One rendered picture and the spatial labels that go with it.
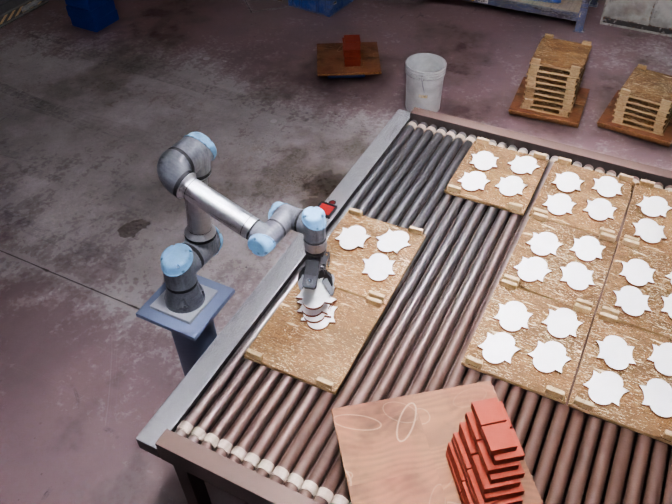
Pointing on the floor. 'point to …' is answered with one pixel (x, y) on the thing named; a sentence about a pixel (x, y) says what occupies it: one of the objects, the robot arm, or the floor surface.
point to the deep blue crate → (320, 6)
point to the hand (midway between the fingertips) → (316, 292)
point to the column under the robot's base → (196, 342)
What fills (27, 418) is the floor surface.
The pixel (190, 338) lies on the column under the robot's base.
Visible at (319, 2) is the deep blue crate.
